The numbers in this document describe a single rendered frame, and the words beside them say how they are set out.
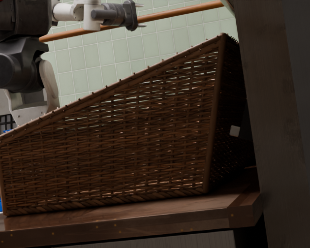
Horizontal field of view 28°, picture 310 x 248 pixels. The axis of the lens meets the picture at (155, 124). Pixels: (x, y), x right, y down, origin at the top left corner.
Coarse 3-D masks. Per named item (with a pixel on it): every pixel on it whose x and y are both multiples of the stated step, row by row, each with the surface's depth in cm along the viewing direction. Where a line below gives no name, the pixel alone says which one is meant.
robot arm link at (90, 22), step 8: (88, 8) 233; (96, 8) 234; (104, 8) 237; (112, 8) 238; (88, 16) 234; (96, 16) 230; (104, 16) 232; (112, 16) 235; (88, 24) 234; (96, 24) 235; (104, 24) 240
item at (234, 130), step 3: (231, 126) 106; (234, 126) 106; (237, 126) 106; (240, 126) 106; (231, 129) 106; (234, 129) 106; (237, 129) 106; (231, 132) 106; (234, 132) 106; (237, 132) 106; (231, 135) 106; (234, 135) 106; (237, 135) 106
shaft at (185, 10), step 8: (216, 0) 249; (176, 8) 254; (184, 8) 252; (192, 8) 251; (200, 8) 250; (208, 8) 250; (144, 16) 257; (152, 16) 256; (160, 16) 255; (168, 16) 254; (64, 32) 266; (72, 32) 265; (80, 32) 264; (88, 32) 264; (40, 40) 269; (48, 40) 269
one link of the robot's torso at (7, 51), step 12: (0, 48) 206; (12, 48) 204; (24, 48) 203; (36, 48) 213; (48, 48) 223; (0, 60) 197; (12, 60) 197; (24, 60) 202; (0, 72) 197; (12, 72) 196; (24, 72) 203; (0, 84) 197; (12, 84) 199; (24, 84) 206
